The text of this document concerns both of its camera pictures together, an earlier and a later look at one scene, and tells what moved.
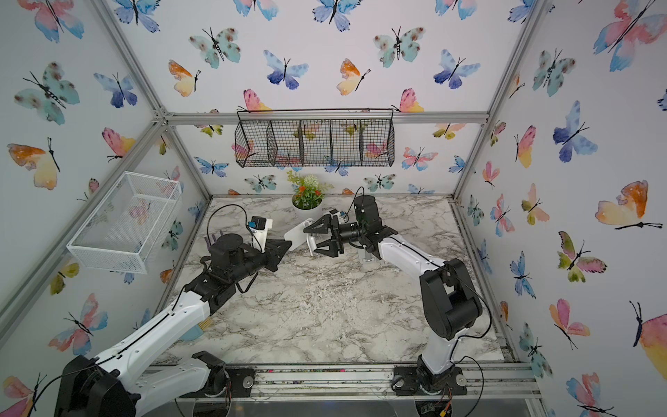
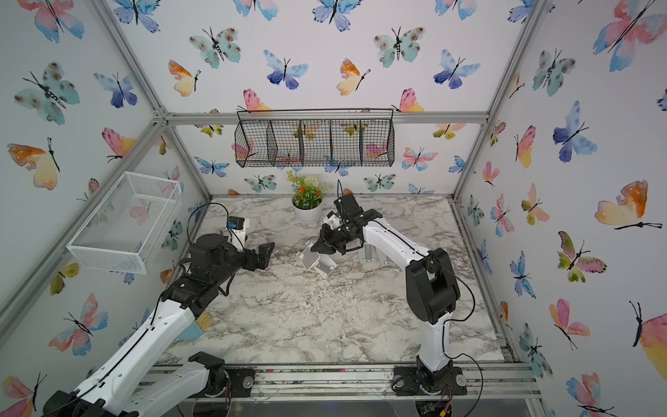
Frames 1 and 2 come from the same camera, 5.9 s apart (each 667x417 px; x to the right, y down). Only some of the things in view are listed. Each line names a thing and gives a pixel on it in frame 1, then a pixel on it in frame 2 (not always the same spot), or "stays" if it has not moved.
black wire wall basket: (315, 137) stays
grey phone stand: (297, 236) → (325, 263)
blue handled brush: (196, 331) stays
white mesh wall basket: (123, 233) stays
